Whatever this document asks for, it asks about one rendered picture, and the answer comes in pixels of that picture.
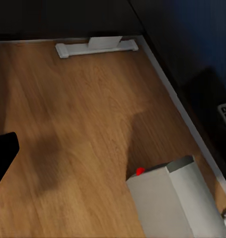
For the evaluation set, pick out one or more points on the desk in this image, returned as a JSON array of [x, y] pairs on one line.
[[187, 38]]

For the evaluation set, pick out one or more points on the desktop computer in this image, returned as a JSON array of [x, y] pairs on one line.
[[173, 201]]

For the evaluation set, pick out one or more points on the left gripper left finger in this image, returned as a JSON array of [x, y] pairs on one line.
[[9, 147]]

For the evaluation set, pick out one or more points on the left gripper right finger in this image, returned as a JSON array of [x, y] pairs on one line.
[[221, 145]]

